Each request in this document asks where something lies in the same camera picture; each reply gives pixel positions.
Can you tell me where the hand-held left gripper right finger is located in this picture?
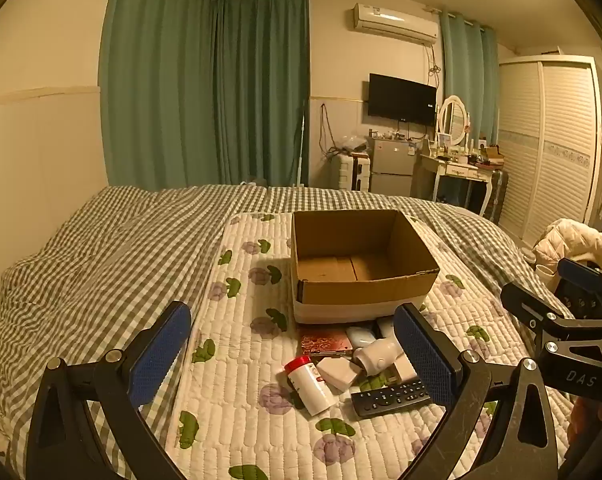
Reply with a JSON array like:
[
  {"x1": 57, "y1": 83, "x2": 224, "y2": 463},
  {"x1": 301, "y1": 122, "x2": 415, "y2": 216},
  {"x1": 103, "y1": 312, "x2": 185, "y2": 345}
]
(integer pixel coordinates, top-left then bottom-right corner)
[{"x1": 393, "y1": 302, "x2": 569, "y2": 480}]

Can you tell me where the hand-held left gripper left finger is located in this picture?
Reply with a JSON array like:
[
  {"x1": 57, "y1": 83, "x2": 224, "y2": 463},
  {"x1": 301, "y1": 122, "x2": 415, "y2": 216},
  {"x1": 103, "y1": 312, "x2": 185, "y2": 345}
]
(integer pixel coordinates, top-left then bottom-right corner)
[{"x1": 25, "y1": 301, "x2": 193, "y2": 480}]

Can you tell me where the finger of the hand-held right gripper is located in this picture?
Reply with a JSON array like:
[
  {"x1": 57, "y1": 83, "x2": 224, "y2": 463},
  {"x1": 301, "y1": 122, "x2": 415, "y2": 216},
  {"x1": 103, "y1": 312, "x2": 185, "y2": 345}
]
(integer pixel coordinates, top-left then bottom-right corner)
[
  {"x1": 500, "y1": 282, "x2": 579, "y2": 331},
  {"x1": 555, "y1": 258, "x2": 602, "y2": 318}
]

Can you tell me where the white plastic bottle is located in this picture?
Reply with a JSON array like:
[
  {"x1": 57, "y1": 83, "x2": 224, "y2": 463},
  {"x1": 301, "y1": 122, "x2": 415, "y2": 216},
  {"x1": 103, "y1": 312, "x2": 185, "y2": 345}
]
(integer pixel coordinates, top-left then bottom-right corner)
[{"x1": 351, "y1": 337, "x2": 401, "y2": 376}]

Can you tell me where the black remote control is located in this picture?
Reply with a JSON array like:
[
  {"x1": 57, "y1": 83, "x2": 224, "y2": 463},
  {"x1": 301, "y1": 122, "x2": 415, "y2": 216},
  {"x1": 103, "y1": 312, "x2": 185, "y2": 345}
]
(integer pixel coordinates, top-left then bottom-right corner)
[{"x1": 350, "y1": 379, "x2": 433, "y2": 420}]

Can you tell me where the small white box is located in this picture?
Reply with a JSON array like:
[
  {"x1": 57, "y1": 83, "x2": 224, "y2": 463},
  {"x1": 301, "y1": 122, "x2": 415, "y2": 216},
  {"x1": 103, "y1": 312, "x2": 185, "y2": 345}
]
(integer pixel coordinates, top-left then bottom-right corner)
[{"x1": 315, "y1": 357, "x2": 365, "y2": 391}]

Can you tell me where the brown cardboard box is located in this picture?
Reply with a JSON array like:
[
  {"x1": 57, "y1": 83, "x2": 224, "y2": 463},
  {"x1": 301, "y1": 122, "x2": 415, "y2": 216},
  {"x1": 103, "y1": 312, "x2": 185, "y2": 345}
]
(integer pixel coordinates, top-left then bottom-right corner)
[{"x1": 290, "y1": 209, "x2": 441, "y2": 325}]

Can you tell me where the red patterned card case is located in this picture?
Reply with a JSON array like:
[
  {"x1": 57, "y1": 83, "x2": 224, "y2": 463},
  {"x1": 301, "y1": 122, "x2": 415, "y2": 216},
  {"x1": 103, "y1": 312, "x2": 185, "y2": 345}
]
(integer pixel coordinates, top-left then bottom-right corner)
[{"x1": 300, "y1": 333, "x2": 355, "y2": 359}]

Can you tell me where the white bottle with red cap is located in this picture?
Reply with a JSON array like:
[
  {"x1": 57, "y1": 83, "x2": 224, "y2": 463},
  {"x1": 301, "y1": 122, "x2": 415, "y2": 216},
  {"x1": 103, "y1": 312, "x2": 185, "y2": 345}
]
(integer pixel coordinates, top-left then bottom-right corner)
[{"x1": 284, "y1": 355, "x2": 338, "y2": 417}]

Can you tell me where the cream padded jacket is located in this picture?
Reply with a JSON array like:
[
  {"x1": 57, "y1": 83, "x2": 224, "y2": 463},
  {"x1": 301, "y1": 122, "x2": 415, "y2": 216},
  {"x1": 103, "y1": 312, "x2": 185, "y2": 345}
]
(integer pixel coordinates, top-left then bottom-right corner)
[{"x1": 532, "y1": 218, "x2": 602, "y2": 283}]

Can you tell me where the floral quilted mat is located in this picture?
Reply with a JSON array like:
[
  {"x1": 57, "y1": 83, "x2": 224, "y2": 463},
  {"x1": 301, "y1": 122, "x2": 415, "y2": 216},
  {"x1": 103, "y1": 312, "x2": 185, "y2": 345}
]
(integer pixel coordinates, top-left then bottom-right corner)
[{"x1": 163, "y1": 212, "x2": 578, "y2": 480}]

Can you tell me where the green checked blanket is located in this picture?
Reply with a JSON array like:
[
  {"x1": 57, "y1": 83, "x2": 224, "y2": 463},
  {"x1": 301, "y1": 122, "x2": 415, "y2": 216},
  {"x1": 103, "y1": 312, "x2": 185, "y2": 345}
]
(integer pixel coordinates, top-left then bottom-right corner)
[{"x1": 0, "y1": 183, "x2": 549, "y2": 466}]

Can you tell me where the grey suitcase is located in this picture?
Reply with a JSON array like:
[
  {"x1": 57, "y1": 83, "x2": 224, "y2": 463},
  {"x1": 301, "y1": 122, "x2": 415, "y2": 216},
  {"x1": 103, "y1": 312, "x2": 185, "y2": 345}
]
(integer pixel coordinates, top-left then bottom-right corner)
[{"x1": 488, "y1": 169, "x2": 510, "y2": 223}]

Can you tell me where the white louvered wardrobe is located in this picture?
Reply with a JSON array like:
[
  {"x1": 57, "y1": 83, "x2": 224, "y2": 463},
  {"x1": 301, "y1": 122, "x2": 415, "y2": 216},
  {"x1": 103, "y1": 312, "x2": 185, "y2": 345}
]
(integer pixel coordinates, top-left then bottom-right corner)
[{"x1": 496, "y1": 54, "x2": 602, "y2": 243}]

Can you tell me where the white dressing table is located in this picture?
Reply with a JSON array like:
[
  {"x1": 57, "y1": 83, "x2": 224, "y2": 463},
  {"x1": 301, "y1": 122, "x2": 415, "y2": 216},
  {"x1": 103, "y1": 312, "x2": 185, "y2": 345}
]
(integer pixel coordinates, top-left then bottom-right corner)
[{"x1": 418, "y1": 152, "x2": 501, "y2": 217}]

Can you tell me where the silver small fridge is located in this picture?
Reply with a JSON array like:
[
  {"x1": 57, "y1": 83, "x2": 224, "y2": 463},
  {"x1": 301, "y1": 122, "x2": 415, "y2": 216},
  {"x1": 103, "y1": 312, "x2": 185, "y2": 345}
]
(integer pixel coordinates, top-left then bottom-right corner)
[{"x1": 368, "y1": 137, "x2": 418, "y2": 197}]

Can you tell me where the white suitcase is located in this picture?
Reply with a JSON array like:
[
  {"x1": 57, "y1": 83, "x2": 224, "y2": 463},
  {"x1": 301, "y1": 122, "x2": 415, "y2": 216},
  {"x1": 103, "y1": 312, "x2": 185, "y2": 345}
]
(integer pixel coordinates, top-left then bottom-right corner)
[{"x1": 337, "y1": 152, "x2": 372, "y2": 192}]

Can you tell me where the oval white vanity mirror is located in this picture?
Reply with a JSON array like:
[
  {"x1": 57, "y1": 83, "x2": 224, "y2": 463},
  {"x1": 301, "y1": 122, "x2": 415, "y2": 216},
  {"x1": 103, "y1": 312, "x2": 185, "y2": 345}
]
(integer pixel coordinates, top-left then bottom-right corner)
[{"x1": 438, "y1": 95, "x2": 468, "y2": 147}]

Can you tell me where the narrow green curtain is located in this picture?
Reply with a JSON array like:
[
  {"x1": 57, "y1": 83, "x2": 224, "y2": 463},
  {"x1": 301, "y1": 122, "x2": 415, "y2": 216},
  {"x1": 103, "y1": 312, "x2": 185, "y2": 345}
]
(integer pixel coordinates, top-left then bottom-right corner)
[{"x1": 439, "y1": 10, "x2": 500, "y2": 147}]

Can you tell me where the white pole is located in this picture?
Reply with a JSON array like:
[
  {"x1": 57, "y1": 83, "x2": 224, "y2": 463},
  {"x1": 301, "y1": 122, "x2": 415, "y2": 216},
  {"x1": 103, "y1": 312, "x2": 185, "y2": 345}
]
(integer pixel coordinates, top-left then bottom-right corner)
[{"x1": 297, "y1": 108, "x2": 308, "y2": 187}]

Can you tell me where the wide green curtain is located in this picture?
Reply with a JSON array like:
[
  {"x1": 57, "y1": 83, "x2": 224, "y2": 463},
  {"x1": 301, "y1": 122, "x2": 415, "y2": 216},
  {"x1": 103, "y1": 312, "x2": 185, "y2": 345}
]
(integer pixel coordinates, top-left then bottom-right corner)
[{"x1": 98, "y1": 0, "x2": 312, "y2": 191}]

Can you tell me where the white air conditioner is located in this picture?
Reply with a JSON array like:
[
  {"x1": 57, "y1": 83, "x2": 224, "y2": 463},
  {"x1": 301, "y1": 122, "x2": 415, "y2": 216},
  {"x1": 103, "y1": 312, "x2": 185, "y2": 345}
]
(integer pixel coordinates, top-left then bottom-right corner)
[{"x1": 351, "y1": 2, "x2": 440, "y2": 45}]

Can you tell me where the black wall television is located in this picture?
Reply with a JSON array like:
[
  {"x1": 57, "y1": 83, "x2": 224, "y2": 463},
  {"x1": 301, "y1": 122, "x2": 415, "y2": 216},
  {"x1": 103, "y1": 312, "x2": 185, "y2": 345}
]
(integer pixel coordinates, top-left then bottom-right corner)
[{"x1": 368, "y1": 73, "x2": 438, "y2": 126}]

